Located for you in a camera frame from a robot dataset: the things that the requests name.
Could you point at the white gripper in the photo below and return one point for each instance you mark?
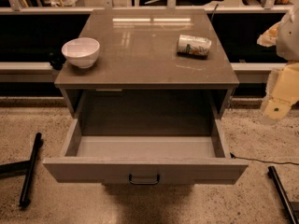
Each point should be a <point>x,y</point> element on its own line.
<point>289,37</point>

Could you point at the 7up can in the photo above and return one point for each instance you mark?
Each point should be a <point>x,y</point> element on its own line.
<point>193,45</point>

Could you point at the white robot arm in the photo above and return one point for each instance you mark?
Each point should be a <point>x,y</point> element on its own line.
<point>287,43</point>

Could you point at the grey cabinet with glossy top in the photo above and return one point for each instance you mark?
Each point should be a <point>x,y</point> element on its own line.
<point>138,50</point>

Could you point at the open grey top drawer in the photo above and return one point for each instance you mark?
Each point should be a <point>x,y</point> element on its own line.
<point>174,134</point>

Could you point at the black stand leg right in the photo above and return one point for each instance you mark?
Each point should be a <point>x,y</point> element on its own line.
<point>291,208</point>

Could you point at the black stand leg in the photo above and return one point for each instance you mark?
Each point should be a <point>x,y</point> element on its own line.
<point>26,168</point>
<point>291,208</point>

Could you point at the white bowl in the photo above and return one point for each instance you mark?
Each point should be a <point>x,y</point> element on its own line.
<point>81,52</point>

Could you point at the black object behind cabinet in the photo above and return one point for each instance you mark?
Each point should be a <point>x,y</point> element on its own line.
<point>57,60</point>

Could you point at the black stand leg left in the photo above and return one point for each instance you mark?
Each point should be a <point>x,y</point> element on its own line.
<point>26,168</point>

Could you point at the black drawer handle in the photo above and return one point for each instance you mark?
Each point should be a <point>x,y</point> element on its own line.
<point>143,181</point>

